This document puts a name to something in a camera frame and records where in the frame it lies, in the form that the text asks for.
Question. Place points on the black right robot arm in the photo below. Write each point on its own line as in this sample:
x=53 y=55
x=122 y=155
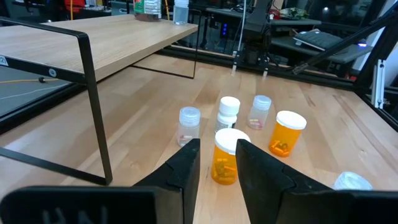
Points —
x=258 y=31

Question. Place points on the large green-labelled white-capped bottle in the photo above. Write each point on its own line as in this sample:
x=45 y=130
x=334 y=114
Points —
x=147 y=9

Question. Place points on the grey side desk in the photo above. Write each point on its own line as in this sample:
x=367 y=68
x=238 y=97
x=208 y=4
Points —
x=342 y=56

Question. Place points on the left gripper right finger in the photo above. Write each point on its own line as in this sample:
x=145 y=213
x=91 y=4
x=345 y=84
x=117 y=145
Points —
x=261 y=180

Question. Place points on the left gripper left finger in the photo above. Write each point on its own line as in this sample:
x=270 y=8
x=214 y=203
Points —
x=180 y=174

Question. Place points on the black camera rig frame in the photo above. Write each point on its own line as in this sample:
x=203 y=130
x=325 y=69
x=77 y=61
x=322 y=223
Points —
x=342 y=43

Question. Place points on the silver aluminium bracket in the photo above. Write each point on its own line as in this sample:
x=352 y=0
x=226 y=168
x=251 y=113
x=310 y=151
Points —
x=378 y=84

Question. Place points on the small clear pill bottle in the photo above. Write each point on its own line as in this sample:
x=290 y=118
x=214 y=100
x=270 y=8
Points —
x=181 y=12
x=259 y=112
x=352 y=182
x=188 y=126

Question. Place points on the orange pill bottle white cap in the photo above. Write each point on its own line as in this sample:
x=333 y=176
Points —
x=222 y=161
x=286 y=137

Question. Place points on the wooden shelf with black frame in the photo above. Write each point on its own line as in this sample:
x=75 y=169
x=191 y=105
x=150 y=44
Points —
x=109 y=40

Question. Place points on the white medicine bottle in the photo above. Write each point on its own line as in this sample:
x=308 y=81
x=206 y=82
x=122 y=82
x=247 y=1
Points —
x=228 y=112

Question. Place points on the black laptop with keyboard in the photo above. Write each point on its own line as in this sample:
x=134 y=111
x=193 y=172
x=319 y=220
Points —
x=317 y=39

